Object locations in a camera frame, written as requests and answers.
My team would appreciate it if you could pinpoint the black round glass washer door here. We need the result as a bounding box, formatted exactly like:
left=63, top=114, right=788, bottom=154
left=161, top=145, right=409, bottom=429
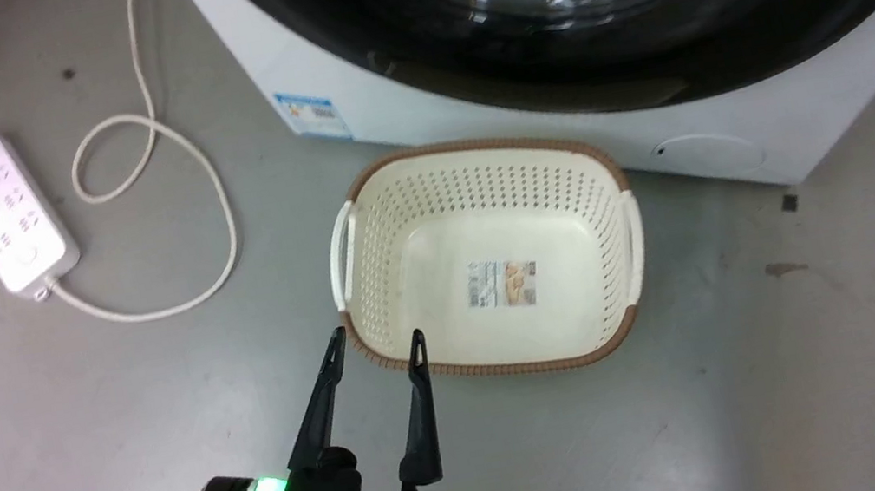
left=214, top=0, right=875, bottom=174

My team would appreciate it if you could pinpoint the white washing machine body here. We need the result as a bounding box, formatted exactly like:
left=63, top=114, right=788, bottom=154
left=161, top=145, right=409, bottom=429
left=175, top=0, right=875, bottom=278

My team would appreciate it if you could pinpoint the cream perforated laundry basket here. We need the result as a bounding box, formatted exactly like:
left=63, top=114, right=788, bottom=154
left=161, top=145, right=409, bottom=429
left=312, top=114, right=664, bottom=405

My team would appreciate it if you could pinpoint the printed paper basket label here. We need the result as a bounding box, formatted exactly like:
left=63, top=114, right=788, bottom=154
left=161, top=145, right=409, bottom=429
left=462, top=252, right=544, bottom=316

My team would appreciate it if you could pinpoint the round white filter cover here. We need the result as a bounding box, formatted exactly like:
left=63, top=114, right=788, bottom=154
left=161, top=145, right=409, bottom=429
left=647, top=122, right=769, bottom=190

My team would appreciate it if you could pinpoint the blue energy label sticker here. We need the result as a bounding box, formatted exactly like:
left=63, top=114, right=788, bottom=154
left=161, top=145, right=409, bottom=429
left=273, top=81, right=353, bottom=150

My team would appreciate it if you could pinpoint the white power strip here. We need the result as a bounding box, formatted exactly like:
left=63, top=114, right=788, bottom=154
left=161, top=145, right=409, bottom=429
left=0, top=118, right=88, bottom=309

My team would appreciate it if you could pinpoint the white power strip cable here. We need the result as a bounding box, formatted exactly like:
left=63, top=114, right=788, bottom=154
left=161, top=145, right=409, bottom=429
left=0, top=0, right=250, bottom=336

